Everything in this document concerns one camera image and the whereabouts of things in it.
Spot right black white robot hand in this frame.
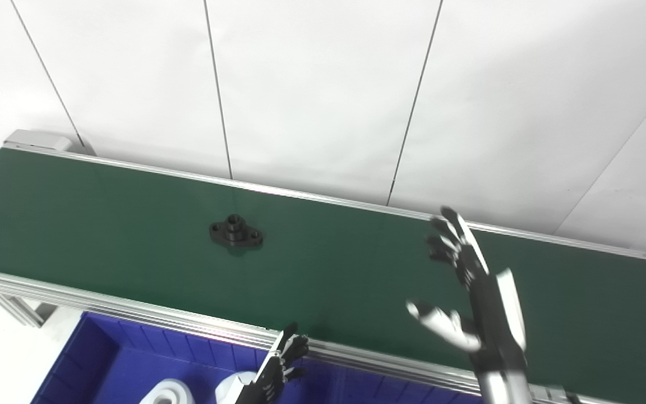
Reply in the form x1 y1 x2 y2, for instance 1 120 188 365
406 206 530 375

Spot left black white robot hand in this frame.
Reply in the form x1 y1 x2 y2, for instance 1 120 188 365
235 322 311 404

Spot black flange part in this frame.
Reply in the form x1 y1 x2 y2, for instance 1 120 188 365
209 213 264 251

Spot green conveyor belt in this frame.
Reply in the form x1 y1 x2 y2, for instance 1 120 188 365
0 147 646 404
0 129 646 404

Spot blue bin with white parts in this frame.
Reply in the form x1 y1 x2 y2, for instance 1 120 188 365
30 311 430 404

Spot white block with hole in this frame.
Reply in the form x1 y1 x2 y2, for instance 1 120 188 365
140 378 195 404
214 371 252 404

